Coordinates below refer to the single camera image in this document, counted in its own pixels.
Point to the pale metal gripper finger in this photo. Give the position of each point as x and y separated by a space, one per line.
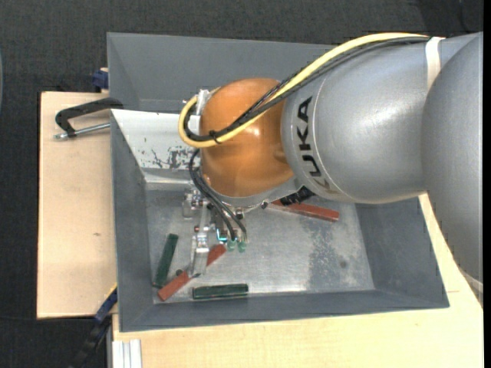
188 207
202 255

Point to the dark green flat block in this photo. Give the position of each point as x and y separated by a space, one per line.
167 257
220 291

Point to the red-brown flat block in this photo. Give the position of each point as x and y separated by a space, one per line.
172 286
314 211

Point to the grey metal bin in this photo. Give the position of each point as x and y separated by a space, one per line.
291 259

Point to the pale flat board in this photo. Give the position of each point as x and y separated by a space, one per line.
73 205

